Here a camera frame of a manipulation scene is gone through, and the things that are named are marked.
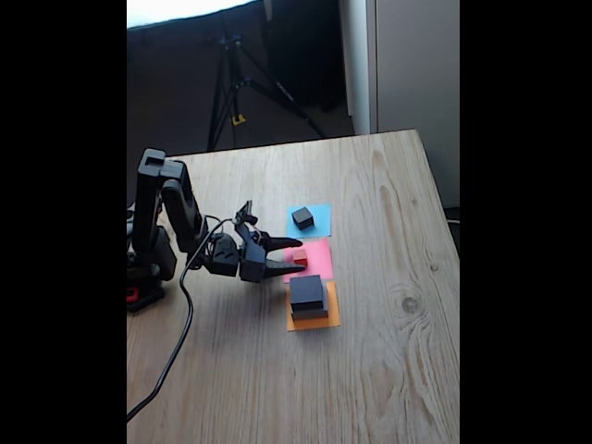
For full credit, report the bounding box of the medium dark foam block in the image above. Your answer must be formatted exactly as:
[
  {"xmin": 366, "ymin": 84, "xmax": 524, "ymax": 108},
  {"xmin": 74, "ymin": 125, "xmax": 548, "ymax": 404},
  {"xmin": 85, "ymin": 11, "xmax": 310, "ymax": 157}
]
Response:
[{"xmin": 289, "ymin": 274, "xmax": 326, "ymax": 313}]

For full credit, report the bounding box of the small black foam block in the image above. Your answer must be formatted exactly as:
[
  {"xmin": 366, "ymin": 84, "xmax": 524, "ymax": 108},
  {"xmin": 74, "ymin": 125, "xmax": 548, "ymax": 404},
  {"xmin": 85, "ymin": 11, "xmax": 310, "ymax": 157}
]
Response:
[{"xmin": 290, "ymin": 206, "xmax": 316, "ymax": 230}]

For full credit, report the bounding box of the large grey foam block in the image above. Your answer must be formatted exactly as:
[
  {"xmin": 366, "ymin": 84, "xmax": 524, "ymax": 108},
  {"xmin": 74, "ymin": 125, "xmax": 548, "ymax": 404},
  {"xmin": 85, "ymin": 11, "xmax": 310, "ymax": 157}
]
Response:
[{"xmin": 290, "ymin": 282, "xmax": 330, "ymax": 322}]

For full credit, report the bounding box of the pink paper sheet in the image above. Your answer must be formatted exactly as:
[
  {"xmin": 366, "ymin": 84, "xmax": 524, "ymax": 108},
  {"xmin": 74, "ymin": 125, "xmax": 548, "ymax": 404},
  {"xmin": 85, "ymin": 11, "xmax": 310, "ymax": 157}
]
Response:
[{"xmin": 282, "ymin": 238, "xmax": 334, "ymax": 284}]

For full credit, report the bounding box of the blue paper sheet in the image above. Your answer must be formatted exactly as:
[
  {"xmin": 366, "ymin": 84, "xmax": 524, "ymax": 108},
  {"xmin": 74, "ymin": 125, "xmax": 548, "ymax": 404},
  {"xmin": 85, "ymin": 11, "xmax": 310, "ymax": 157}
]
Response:
[{"xmin": 285, "ymin": 202, "xmax": 333, "ymax": 241}]

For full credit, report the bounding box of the orange paper sheet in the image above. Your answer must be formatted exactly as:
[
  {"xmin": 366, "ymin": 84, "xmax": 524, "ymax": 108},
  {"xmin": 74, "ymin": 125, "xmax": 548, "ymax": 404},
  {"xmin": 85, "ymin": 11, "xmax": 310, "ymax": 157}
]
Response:
[{"xmin": 286, "ymin": 280, "xmax": 341, "ymax": 333}]

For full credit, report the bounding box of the red and black table clamp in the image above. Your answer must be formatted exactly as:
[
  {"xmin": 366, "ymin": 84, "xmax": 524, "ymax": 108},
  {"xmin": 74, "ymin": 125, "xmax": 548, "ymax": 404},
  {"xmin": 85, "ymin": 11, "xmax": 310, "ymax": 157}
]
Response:
[{"xmin": 127, "ymin": 279, "xmax": 167, "ymax": 314}]

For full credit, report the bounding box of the black tripod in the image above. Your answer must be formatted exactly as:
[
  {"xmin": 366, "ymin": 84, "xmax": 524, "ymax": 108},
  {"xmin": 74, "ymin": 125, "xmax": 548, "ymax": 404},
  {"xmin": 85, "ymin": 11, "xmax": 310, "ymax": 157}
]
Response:
[{"xmin": 206, "ymin": 27, "xmax": 328, "ymax": 152}]

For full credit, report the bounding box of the white cabinet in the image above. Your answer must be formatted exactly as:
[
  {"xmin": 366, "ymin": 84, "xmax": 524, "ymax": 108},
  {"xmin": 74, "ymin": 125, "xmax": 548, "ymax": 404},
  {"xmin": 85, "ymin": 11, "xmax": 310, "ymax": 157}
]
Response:
[{"xmin": 339, "ymin": 0, "xmax": 461, "ymax": 209}]

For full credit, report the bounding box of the black cable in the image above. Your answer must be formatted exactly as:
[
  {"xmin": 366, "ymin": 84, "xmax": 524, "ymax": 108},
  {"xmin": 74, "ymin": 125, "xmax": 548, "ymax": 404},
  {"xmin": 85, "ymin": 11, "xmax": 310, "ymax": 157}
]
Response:
[{"xmin": 127, "ymin": 216, "xmax": 235, "ymax": 425}]

